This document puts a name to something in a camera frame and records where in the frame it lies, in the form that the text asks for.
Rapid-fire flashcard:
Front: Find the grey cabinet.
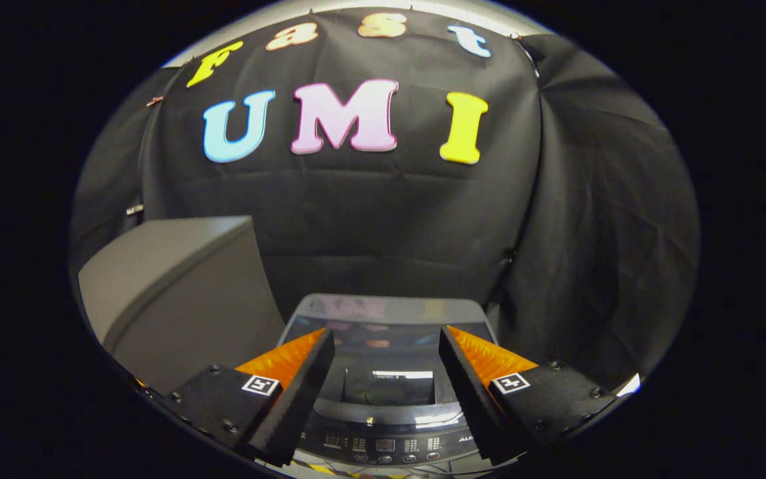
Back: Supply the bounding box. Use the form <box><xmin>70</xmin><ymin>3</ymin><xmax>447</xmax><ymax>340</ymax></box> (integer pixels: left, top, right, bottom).
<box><xmin>77</xmin><ymin>215</ymin><xmax>285</xmax><ymax>395</ymax></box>

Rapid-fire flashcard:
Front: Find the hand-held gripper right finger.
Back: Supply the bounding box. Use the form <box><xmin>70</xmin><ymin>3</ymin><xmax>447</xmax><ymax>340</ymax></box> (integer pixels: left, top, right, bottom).
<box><xmin>438</xmin><ymin>325</ymin><xmax>620</xmax><ymax>465</ymax></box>

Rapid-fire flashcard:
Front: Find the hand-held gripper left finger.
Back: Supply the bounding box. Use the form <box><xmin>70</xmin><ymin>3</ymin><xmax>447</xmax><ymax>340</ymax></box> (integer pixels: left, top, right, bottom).
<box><xmin>167</xmin><ymin>327</ymin><xmax>336</xmax><ymax>468</ymax></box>

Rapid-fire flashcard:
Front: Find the grey top-load washing machine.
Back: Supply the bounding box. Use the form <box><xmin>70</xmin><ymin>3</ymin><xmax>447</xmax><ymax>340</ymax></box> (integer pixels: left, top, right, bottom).
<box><xmin>277</xmin><ymin>293</ymin><xmax>500</xmax><ymax>476</ymax></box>

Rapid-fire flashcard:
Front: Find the black backdrop cloth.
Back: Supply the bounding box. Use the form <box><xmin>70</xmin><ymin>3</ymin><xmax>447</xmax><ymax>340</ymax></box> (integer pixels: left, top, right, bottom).
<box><xmin>69</xmin><ymin>7</ymin><xmax>700</xmax><ymax>393</ymax></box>

